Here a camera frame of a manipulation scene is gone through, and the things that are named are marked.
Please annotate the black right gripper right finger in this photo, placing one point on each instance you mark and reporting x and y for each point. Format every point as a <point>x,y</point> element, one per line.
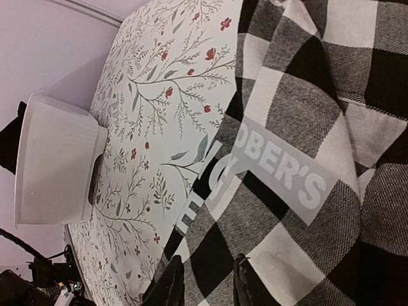
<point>248,289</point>

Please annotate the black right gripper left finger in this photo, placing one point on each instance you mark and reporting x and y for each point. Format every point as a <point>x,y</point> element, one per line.
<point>169,289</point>

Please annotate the black white checkered shirt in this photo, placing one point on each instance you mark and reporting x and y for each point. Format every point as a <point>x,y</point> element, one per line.
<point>307,174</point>

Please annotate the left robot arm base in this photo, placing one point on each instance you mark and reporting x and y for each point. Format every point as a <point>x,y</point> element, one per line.
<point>56,280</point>

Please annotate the white plastic bin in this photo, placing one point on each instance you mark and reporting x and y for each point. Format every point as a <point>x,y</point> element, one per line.
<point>58,148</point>

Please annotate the floral patterned table cloth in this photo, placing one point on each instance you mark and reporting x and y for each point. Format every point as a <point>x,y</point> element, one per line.
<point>168,77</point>

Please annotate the black cloth on bin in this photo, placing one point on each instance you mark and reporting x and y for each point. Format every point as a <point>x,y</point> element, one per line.
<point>10,137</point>

